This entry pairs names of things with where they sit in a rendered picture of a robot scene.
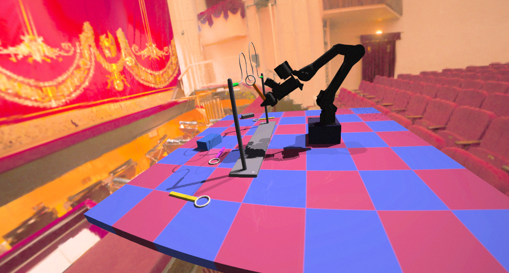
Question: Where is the blue block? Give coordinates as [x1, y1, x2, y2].
[196, 134, 222, 151]

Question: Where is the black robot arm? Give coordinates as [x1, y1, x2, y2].
[264, 43, 365, 125]

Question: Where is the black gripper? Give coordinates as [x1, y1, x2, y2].
[260, 83, 290, 107]

